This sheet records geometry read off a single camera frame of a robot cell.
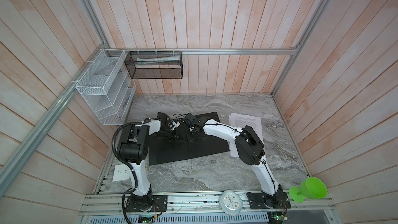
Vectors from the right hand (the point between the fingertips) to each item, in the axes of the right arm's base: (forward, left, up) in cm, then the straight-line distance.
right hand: (189, 139), depth 95 cm
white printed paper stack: (+16, -33, -2) cm, 37 cm away
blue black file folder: (-8, +17, -1) cm, 18 cm away
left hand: (-2, +4, +1) cm, 4 cm away
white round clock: (-33, -21, +2) cm, 40 cm away
